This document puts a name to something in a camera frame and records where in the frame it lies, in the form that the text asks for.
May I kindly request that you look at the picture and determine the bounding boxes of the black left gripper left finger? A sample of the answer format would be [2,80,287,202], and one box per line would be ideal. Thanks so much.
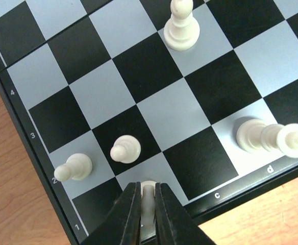
[82,182,141,245]

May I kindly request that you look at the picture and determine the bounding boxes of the black silver chess board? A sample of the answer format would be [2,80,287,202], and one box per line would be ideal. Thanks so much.
[0,1,298,244]

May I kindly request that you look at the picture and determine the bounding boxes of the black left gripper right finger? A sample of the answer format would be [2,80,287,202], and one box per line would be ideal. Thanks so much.
[155,183,215,244]

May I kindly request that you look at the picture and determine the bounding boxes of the white pawn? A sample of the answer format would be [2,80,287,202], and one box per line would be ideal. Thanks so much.
[110,135,141,164]
[54,153,93,182]

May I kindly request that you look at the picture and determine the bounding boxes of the white bishop chess piece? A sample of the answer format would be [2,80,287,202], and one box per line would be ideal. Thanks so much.
[163,0,200,51]

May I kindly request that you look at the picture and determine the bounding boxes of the white queen chess piece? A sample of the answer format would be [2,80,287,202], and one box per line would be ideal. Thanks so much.
[236,118,298,158]

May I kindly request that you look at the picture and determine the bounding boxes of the white knight chess piece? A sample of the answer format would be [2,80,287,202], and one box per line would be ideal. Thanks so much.
[139,180,157,243]

